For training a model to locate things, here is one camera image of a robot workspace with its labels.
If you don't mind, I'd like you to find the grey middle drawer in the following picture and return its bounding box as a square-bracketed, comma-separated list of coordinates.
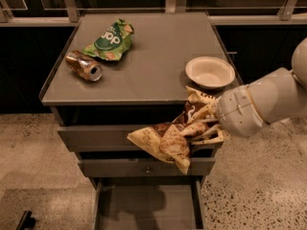
[77, 157, 217, 178]

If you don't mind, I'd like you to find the crushed brown soda can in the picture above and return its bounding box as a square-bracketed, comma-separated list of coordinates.
[65, 51, 102, 81]

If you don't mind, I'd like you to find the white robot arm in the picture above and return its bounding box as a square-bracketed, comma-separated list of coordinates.
[191, 38, 307, 145]

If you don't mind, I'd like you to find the grey top drawer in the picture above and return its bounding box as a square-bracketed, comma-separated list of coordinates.
[58, 125, 146, 152]

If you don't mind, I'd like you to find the grey drawer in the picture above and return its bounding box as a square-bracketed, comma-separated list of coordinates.
[58, 125, 146, 152]
[93, 176, 207, 230]
[77, 157, 217, 178]

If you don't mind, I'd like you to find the grey bottom drawer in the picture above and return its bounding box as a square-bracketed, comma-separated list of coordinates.
[93, 176, 207, 230]

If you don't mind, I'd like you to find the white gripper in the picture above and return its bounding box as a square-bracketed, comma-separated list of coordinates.
[191, 85, 265, 145]

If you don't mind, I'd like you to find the green chip bag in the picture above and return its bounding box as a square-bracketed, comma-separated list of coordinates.
[83, 19, 134, 61]

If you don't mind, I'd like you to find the grey drawer cabinet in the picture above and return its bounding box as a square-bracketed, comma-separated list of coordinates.
[38, 11, 248, 230]

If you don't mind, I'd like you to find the metal railing frame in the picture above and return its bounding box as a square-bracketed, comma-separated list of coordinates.
[0, 0, 307, 27]

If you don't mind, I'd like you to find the brown chip bag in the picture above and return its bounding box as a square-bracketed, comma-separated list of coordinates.
[127, 87, 222, 174]

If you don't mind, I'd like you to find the black object on floor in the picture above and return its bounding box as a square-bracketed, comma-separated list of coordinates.
[15, 211, 35, 230]

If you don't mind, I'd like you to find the white paper bowl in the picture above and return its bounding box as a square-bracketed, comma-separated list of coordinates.
[185, 57, 235, 89]

